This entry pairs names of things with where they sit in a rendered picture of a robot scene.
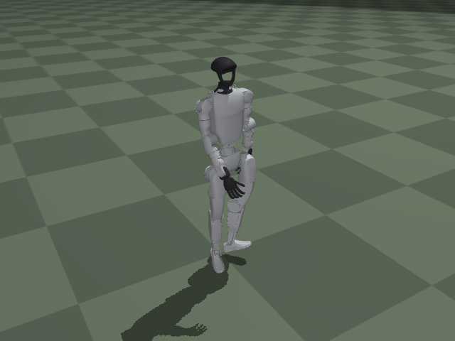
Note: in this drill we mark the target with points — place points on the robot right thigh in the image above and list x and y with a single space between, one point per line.
216 193

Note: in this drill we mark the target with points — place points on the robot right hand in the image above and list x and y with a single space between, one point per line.
230 185

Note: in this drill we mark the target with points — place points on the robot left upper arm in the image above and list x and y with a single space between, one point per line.
249 123

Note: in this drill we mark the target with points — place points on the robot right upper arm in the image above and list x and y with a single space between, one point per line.
203 108

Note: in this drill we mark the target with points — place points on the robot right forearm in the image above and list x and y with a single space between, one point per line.
214 155

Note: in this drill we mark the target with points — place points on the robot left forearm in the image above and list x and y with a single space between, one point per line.
247 140

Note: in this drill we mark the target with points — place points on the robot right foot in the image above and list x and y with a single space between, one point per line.
217 262

